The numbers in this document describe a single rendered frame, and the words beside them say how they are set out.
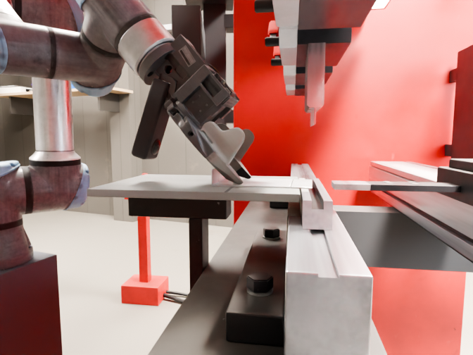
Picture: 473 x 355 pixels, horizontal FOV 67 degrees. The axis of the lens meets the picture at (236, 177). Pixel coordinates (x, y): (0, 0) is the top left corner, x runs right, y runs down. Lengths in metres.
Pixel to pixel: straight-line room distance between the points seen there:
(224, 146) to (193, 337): 0.23
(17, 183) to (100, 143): 4.27
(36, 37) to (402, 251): 0.87
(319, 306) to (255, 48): 1.20
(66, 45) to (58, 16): 0.37
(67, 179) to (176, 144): 3.56
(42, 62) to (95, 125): 4.65
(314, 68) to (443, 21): 1.06
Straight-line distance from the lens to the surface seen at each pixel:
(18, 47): 0.59
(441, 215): 0.70
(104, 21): 0.56
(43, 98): 0.96
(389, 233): 0.97
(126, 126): 4.62
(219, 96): 0.47
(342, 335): 0.28
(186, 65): 0.51
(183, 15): 1.60
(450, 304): 1.59
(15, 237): 0.96
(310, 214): 0.37
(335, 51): 0.51
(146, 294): 2.44
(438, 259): 1.02
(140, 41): 0.52
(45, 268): 1.00
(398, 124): 1.40
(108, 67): 0.62
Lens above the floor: 1.06
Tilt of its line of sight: 6 degrees down
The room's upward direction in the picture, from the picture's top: straight up
